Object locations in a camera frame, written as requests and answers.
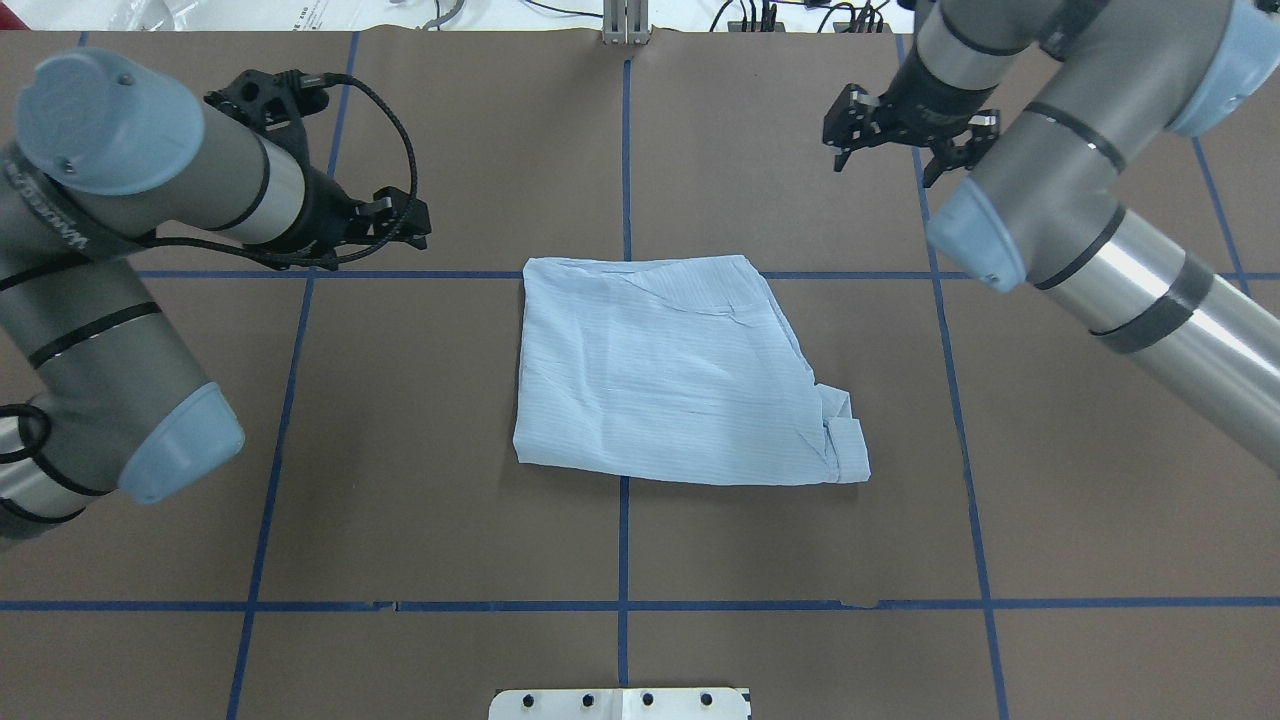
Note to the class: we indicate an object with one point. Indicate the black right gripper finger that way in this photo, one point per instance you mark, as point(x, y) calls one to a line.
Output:
point(982, 132)
point(857, 120)

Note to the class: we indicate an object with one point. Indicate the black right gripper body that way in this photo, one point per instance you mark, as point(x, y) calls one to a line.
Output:
point(922, 108)

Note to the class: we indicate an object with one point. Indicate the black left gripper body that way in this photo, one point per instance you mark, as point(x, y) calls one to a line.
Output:
point(329, 207)

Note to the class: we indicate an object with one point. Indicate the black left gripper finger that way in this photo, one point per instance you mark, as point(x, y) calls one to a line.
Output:
point(397, 213)
point(373, 241)

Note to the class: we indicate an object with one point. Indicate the light blue button-up shirt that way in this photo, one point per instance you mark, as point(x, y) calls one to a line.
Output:
point(684, 370)

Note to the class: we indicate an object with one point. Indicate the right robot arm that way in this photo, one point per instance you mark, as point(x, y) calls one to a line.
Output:
point(1045, 104)

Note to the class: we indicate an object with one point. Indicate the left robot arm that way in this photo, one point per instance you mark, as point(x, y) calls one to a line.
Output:
point(111, 159)

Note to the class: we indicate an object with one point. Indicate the clear plastic bag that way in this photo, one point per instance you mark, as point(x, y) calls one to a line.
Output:
point(177, 16)

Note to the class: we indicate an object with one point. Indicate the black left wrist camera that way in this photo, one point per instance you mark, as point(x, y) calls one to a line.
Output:
point(274, 106)

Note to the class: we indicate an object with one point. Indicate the aluminium frame post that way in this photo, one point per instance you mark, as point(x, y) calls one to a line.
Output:
point(626, 22)

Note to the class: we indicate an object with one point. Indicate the white camera mast pedestal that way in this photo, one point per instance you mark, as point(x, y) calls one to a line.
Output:
point(623, 703)

